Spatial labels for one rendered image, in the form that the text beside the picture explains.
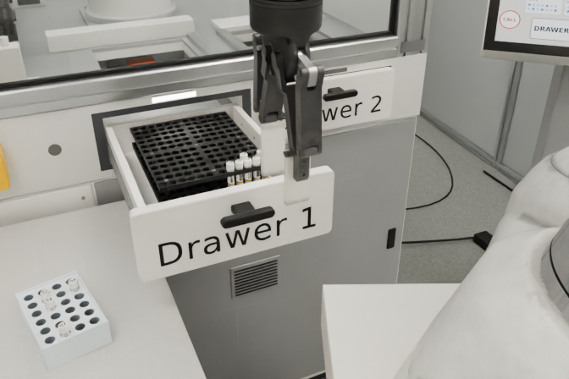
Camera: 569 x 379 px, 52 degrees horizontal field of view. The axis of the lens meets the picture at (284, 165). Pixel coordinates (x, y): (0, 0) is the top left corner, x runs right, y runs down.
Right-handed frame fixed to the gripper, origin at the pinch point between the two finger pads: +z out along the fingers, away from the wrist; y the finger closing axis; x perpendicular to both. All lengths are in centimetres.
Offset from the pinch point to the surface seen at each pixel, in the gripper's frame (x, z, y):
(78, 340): 26.4, 21.7, 4.2
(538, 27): -71, 0, 31
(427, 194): -119, 101, 114
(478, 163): -158, 101, 127
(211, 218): 7.1, 10.9, 8.1
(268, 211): 0.2, 9.4, 4.6
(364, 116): -36, 17, 40
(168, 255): 13.3, 15.1, 8.1
